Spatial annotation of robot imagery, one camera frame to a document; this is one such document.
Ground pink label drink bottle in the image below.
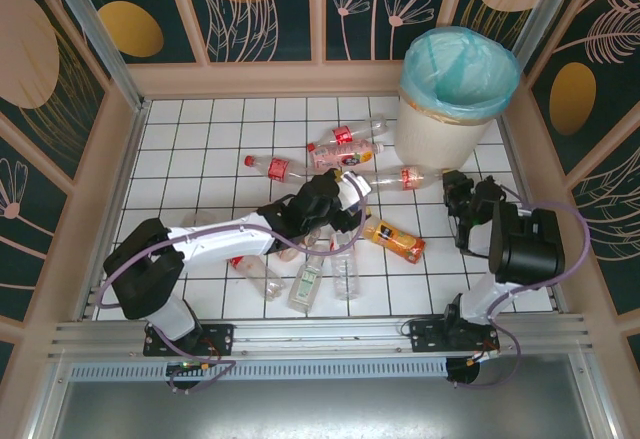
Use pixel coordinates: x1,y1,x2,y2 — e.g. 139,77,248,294
310,139,386,171

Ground clear bottle with red label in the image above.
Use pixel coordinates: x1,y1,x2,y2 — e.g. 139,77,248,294
367,165,446,194

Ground cola bottle with red label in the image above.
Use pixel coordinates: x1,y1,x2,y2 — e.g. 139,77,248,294
243,154,326,183
305,113,390,155

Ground orange juice bottle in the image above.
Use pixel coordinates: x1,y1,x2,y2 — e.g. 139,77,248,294
363,216,427,265

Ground white plastic waste bin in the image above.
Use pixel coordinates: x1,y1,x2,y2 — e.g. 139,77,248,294
396,86,504,181

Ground clear water bottle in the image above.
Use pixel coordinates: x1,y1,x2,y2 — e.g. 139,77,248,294
328,231,364,303

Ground clear bottle with green label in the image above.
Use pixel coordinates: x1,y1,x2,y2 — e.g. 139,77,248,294
287,253,327,315

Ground crushed clear bottle red label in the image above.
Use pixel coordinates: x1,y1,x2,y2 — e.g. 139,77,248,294
227,253,289,303

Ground white trash bin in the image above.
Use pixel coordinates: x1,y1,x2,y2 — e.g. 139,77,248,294
402,26,522,123

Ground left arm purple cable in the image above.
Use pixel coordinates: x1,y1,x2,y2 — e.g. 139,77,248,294
94,176,370,395

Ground aluminium mounting rail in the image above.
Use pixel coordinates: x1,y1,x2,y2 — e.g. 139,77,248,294
47,312,596,360

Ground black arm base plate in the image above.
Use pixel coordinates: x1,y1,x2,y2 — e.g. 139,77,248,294
143,322,236,359
408,316,501,354

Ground slotted grey cable duct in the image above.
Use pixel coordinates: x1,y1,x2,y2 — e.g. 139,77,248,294
67,358,450,383

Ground red and black wire bundle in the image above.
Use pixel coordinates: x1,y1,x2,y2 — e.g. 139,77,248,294
198,337,225,361
467,341,502,364

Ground aluminium frame post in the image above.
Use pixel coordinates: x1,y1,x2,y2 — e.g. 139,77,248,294
517,0,599,78
39,0,151,113

